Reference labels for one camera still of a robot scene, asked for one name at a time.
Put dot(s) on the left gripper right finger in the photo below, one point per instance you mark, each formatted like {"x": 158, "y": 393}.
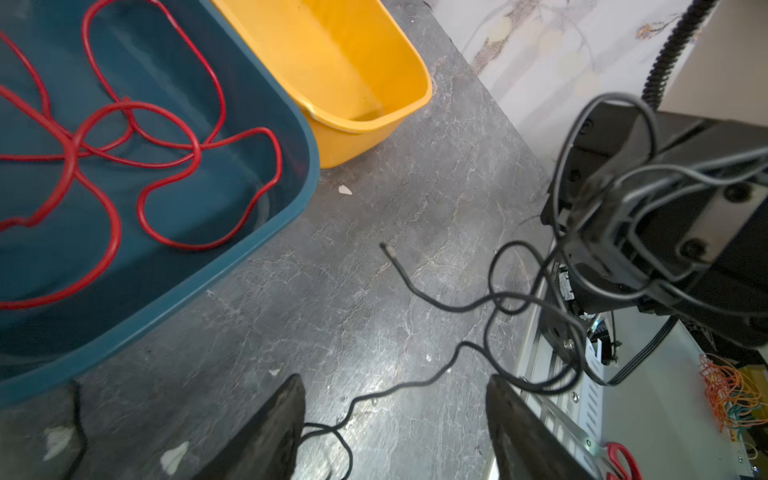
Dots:
{"x": 523, "y": 446}

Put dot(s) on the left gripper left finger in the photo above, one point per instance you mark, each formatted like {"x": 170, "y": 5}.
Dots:
{"x": 266, "y": 447}

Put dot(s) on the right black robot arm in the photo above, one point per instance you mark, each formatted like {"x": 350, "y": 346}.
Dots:
{"x": 662, "y": 211}

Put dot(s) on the teal plastic bin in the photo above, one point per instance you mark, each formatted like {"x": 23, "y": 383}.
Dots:
{"x": 183, "y": 56}

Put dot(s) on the right yellow plastic bin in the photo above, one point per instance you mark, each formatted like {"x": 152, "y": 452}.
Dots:
{"x": 347, "y": 64}

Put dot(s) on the red handled scissors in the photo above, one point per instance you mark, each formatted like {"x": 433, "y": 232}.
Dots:
{"x": 610, "y": 460}

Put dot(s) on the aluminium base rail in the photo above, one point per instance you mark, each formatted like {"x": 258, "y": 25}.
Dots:
{"x": 659, "y": 412}

